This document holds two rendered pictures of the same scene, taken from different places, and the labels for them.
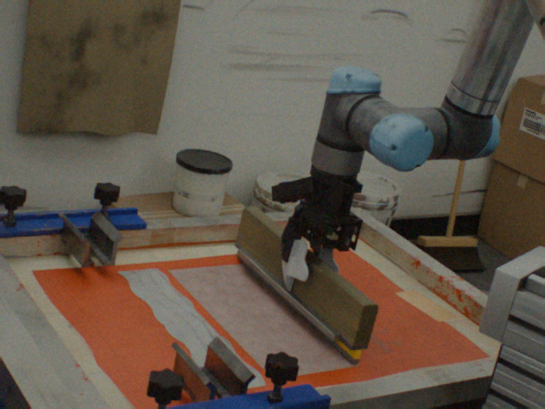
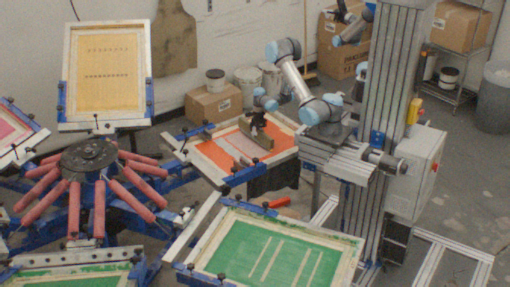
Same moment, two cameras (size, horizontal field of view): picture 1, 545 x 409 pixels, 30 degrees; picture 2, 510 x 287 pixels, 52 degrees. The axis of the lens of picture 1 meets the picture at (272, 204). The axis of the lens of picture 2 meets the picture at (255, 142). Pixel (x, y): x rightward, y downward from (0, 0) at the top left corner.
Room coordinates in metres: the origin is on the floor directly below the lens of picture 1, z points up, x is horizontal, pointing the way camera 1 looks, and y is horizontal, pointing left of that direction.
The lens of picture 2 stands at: (-1.49, 0.07, 2.91)
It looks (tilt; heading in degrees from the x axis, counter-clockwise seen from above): 34 degrees down; 357
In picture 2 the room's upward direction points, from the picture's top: 1 degrees clockwise
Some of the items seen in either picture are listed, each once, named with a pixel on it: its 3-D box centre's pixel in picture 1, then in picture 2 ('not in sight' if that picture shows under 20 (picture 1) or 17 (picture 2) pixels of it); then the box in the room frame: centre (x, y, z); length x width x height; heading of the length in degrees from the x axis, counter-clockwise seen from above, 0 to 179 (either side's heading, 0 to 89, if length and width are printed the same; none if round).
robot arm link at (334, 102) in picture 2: not in sight; (331, 106); (1.10, -0.48, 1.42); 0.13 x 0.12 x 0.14; 125
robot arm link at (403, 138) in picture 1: (399, 134); (271, 102); (1.37, -0.15, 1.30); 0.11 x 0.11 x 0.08; 35
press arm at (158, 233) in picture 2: not in sight; (197, 244); (0.55, 0.28, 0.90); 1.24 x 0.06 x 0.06; 65
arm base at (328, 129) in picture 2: not in sight; (330, 123); (1.10, -0.48, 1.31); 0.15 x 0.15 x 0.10
